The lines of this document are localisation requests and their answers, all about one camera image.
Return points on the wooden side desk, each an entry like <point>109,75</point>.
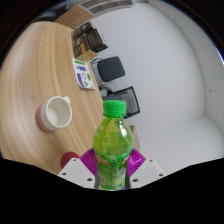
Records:
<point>135,138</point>

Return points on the green drink bottle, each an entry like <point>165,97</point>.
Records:
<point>112,150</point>

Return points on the dark brown box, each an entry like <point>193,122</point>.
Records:
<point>80,30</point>

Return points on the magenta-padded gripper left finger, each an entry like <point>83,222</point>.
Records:
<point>76,172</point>

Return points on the black box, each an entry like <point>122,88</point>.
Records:
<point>96,40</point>

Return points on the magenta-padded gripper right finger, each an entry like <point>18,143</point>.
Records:
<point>147,171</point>

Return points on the black padded office chair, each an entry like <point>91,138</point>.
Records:
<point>111,68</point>

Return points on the wooden shelf cabinet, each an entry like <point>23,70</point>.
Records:
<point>83,13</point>

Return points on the white and pink ceramic cup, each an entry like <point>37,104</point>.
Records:
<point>55,113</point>

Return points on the black mesh office chair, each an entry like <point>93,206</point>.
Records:
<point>130,98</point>

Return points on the flat round red coaster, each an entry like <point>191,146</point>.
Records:
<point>67,158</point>

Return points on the white printed leaflet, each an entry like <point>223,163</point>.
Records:
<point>84,73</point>

